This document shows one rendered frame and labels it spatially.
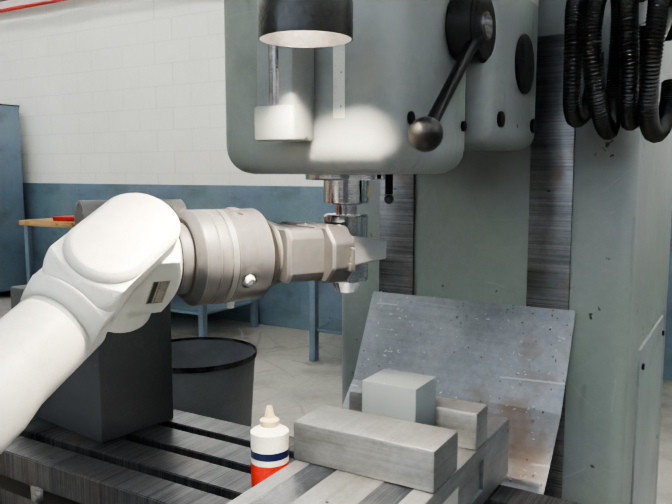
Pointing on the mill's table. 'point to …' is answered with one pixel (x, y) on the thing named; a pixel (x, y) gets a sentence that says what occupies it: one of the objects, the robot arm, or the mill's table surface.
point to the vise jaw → (377, 447)
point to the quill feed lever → (480, 33)
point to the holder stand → (116, 382)
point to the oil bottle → (268, 447)
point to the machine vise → (449, 491)
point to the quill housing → (353, 94)
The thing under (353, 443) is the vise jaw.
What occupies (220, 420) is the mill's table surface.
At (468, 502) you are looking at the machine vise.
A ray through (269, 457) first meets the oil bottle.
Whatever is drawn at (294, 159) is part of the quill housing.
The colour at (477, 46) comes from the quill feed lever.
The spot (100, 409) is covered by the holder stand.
